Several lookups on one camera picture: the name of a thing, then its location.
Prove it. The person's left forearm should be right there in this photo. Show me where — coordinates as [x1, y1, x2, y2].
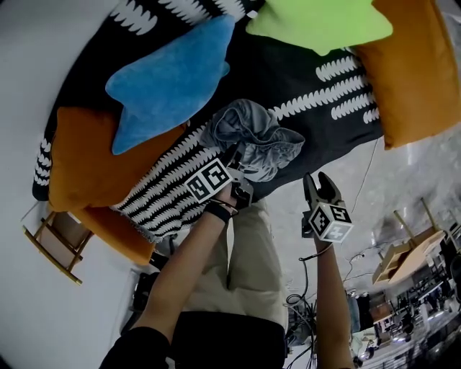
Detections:
[138, 205, 231, 347]

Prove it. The person's right forearm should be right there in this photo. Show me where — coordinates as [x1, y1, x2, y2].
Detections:
[313, 237, 354, 369]

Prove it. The grey cloth garment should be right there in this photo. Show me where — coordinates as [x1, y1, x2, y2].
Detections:
[200, 99, 306, 183]

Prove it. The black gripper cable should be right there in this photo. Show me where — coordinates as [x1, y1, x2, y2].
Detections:
[286, 252, 320, 369]

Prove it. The round wooden table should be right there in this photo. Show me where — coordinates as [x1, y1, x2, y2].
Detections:
[372, 197, 447, 288]

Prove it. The green star pillow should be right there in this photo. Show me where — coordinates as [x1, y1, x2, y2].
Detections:
[246, 0, 393, 57]

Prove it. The blue star pillow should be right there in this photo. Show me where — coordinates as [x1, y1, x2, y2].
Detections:
[105, 14, 236, 156]

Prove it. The black wristband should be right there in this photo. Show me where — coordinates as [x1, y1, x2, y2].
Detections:
[207, 202, 232, 223]

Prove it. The orange cushion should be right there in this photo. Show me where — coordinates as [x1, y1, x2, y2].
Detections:
[48, 107, 188, 213]
[354, 0, 461, 151]

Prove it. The wooden side table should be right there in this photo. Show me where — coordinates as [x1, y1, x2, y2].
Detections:
[22, 210, 94, 285]

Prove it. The person's black t-shirt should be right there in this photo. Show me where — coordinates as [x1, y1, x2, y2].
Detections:
[100, 311, 285, 369]

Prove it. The white floor cable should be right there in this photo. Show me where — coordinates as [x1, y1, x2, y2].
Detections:
[351, 138, 379, 213]

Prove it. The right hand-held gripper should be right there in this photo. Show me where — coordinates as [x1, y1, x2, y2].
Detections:
[301, 171, 354, 243]

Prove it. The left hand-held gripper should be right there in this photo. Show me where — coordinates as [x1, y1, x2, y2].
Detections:
[184, 143, 255, 210]

